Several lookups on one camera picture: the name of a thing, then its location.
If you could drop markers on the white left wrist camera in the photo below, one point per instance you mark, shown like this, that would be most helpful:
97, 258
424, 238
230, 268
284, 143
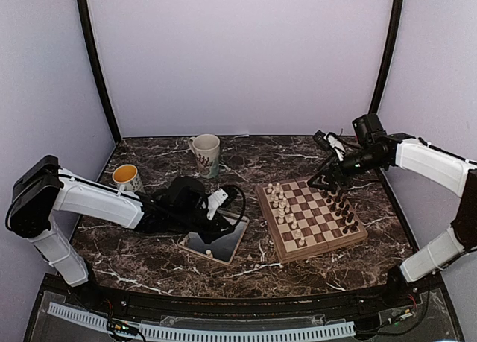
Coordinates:
214, 202

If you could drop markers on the silver metal tray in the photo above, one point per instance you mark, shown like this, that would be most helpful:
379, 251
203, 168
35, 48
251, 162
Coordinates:
223, 248

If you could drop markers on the wooden chessboard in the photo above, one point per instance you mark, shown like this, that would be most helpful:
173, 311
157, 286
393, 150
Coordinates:
305, 205

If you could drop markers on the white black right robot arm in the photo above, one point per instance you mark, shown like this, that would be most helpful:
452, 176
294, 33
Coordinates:
438, 184

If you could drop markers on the dark chess pieces row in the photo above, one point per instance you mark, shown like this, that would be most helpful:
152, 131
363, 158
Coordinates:
338, 214

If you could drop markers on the right black frame post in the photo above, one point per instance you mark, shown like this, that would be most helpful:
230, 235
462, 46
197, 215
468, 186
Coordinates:
387, 55

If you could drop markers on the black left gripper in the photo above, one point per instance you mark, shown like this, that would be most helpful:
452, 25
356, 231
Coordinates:
213, 234

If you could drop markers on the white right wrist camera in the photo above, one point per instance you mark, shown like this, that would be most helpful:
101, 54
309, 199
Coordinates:
330, 142

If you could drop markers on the left black frame post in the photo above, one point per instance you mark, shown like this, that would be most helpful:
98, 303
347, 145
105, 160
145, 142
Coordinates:
92, 52

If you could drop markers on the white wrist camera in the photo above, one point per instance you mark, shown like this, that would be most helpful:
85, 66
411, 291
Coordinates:
214, 202
330, 142

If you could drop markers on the black frame post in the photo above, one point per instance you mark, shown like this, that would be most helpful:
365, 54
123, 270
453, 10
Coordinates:
387, 55
92, 52

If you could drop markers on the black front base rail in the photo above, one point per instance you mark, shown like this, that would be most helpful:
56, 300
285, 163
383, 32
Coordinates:
132, 298

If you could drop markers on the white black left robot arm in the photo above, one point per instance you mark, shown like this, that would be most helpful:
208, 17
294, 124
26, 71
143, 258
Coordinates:
185, 206

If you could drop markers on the white chess queen piece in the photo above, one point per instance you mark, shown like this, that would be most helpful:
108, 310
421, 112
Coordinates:
281, 209

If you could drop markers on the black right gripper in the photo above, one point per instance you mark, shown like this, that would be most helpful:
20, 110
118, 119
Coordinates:
334, 167

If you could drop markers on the white chess king piece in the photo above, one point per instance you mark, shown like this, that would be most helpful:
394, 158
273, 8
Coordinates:
281, 218

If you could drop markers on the white slotted cable duct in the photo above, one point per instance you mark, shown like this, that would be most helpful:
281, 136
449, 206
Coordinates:
197, 330

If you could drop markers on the white floral ceramic mug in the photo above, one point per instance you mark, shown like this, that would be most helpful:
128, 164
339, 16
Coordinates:
206, 149

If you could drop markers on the white chess knight piece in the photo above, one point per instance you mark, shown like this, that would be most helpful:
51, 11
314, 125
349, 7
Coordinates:
275, 196

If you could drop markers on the white mug orange interior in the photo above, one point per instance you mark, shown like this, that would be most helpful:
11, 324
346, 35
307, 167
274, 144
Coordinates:
127, 178

